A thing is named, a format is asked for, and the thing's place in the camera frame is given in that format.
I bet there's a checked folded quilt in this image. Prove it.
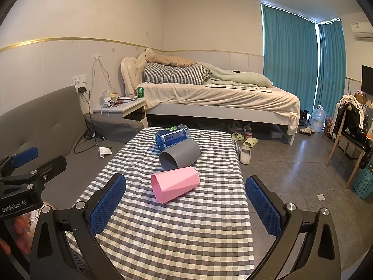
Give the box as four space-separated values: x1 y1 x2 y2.
144 63 212 84

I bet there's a beige bed sheet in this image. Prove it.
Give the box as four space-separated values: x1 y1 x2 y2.
137 82 300 129

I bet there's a large water jug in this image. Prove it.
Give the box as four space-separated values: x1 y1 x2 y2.
310 105 326 133

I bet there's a wide teal curtain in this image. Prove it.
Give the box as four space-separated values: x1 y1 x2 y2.
261 3 319 117

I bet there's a white air conditioner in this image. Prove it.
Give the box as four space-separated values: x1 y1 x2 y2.
350 20 373 41

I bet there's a beige pillow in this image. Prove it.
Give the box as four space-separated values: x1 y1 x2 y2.
145 54 196 67

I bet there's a black jacket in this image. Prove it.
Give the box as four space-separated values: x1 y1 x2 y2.
335 95 370 150

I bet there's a white nightstand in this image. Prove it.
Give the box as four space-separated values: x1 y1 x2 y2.
93 96 148 129

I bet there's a grey sofa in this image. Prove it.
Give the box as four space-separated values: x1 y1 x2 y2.
0 85 145 210

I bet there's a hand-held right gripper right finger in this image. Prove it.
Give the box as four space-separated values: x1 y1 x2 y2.
245 175 341 280

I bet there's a pale green blanket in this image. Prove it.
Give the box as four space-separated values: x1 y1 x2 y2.
196 62 273 94

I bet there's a black television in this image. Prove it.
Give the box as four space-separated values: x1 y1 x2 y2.
361 65 373 97

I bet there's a checked tablecloth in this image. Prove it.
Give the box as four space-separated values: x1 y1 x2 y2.
66 127 254 280

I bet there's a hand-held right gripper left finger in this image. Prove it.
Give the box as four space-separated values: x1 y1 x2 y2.
29 173 129 280

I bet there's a blue label water bottle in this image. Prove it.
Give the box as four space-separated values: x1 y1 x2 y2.
155 124 192 152

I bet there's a white cable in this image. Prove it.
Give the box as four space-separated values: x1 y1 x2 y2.
91 58 116 97

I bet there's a wooden leg chair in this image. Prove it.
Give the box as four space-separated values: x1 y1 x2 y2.
326 95 370 186

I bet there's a black cable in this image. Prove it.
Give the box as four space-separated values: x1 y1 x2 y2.
73 92 106 154

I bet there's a white slipper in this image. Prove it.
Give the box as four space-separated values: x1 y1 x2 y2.
239 146 252 165

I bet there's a grey cup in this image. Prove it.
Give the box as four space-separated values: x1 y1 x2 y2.
159 139 201 171

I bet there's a narrow teal curtain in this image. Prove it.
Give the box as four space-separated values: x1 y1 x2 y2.
316 20 347 118

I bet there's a person's left hand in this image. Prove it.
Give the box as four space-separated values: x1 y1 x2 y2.
0 206 52 256

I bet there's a pink faceted cup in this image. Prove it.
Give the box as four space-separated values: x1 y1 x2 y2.
151 166 201 204

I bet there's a white bed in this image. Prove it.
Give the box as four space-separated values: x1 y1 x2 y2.
121 47 300 146

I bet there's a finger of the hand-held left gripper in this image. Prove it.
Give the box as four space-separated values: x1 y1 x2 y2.
0 155 67 188
0 147 39 177

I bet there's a blue laundry basket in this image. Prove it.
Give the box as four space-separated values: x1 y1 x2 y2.
354 168 373 200

